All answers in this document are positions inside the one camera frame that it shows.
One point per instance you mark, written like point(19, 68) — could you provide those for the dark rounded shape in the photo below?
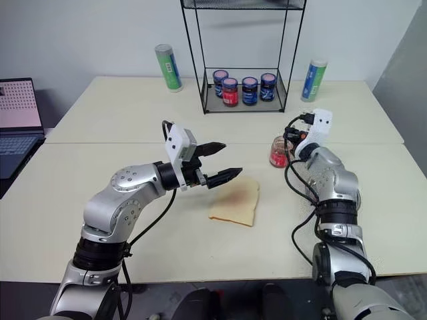
point(197, 305)

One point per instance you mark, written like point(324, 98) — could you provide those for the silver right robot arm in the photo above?
point(333, 176)

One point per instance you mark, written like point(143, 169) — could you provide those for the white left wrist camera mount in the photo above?
point(177, 140)

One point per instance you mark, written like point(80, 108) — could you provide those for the dark blue laptop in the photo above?
point(18, 110)

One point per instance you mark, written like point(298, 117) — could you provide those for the red label jam jar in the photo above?
point(229, 95)

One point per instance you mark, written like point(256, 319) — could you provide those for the open glass jar red jam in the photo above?
point(278, 156)

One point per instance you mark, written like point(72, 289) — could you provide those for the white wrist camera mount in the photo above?
point(177, 140)
point(320, 128)

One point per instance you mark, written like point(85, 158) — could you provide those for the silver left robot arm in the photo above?
point(100, 206)

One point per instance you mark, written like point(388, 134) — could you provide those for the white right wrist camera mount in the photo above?
point(320, 128)

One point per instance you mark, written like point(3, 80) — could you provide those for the white bread slice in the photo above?
point(238, 203)

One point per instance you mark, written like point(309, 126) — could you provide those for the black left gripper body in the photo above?
point(193, 171)

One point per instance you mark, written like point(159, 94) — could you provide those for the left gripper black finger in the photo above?
point(211, 147)
point(224, 176)

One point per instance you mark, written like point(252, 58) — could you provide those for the blue green cylindrical can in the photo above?
point(313, 81)

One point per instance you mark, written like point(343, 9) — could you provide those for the blue label jam jar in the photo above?
point(249, 93)
point(218, 85)
point(268, 88)

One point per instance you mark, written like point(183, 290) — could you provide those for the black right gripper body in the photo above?
point(293, 131)

